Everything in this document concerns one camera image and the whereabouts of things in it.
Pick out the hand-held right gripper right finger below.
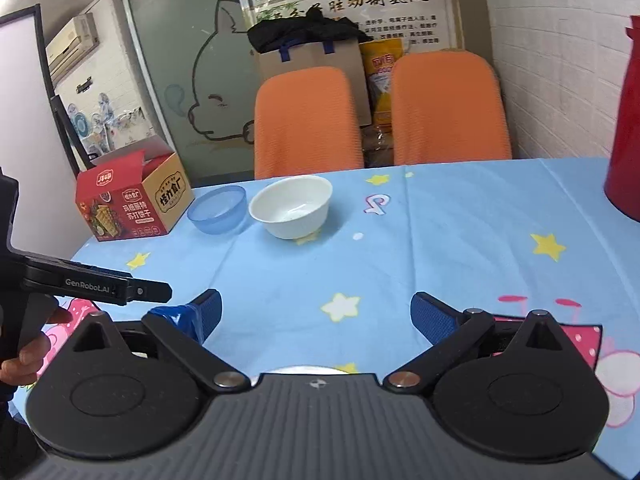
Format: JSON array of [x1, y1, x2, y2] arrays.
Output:
[[385, 291, 577, 395]]

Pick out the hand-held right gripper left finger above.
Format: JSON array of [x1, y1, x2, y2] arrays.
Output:
[[64, 289, 255, 395]]

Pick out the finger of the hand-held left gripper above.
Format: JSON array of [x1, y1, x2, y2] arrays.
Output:
[[125, 281, 173, 307]]

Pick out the blue plastic bowl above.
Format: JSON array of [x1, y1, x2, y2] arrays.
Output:
[[186, 185, 248, 236]]

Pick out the white bowl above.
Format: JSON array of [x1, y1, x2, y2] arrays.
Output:
[[248, 175, 334, 240]]

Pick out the person's left hand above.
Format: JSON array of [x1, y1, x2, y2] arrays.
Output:
[[0, 306, 73, 391]]

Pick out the blue printed tablecloth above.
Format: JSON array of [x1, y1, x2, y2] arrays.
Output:
[[10, 156, 640, 428]]

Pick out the red snack box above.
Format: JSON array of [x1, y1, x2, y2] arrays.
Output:
[[75, 134, 196, 242]]

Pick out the black framed white board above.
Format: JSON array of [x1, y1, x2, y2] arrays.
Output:
[[0, 4, 83, 261]]

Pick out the orange chair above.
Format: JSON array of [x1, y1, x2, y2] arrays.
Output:
[[391, 50, 513, 167], [253, 66, 365, 180]]

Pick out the yellow snack bag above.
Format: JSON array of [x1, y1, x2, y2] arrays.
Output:
[[360, 37, 406, 128]]

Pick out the frosted glass panel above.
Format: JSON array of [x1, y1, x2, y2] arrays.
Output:
[[122, 0, 261, 181]]

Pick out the white air conditioner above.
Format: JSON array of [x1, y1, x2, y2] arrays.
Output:
[[46, 14, 101, 83]]

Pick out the red thermos jug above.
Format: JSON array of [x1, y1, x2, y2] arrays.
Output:
[[603, 12, 640, 223]]

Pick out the brown paper bag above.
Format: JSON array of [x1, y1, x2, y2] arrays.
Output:
[[257, 40, 376, 131]]

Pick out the black cloth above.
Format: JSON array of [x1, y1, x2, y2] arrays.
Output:
[[247, 12, 373, 53]]

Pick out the white sign board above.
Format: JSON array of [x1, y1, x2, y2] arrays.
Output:
[[250, 0, 458, 53]]

